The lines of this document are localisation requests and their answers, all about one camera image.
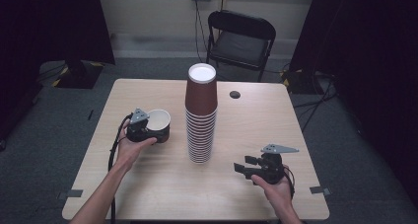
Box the stack of brown paper cups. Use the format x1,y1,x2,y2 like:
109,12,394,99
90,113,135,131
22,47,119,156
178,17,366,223
184,62,219,165

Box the black cable from wall socket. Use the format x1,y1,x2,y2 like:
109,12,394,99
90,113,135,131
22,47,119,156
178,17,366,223
193,0,209,63

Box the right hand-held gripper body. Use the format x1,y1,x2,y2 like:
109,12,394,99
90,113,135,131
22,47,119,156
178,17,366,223
255,143,301,186

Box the left hand-held gripper cable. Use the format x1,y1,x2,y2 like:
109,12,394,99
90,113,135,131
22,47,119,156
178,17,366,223
107,112,133,224

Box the black folding chair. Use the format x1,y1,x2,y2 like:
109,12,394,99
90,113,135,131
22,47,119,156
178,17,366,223
206,9,277,83

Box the hand-held gripper cable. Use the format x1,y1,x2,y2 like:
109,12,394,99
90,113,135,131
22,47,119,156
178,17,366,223
107,112,133,224
282,167,297,199

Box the single brown paper cup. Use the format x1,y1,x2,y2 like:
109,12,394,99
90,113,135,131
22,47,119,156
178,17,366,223
145,109,173,144

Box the black curtain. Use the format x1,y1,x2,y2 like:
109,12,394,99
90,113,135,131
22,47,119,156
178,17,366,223
288,0,418,205
0,0,116,143

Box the grey tape strip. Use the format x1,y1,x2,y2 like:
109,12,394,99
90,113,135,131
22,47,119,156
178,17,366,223
57,188,84,200
309,186,331,196

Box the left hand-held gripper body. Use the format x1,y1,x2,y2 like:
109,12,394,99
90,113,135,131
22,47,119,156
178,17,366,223
125,108,159,144

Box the right hand-held gripper cable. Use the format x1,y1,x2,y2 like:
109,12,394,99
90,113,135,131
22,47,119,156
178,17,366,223
282,167,297,199

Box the person's left hand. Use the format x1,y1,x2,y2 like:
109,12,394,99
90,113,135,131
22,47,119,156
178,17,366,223
114,119,159,173

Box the black floor cables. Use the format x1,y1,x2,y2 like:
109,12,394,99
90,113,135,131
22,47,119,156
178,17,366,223
291,70,339,133

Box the person's right hand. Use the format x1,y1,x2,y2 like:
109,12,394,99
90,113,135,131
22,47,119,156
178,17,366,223
250,165,296,213

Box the black stand base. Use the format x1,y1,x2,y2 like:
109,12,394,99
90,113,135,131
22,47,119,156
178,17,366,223
281,68,326,96
51,59,105,90

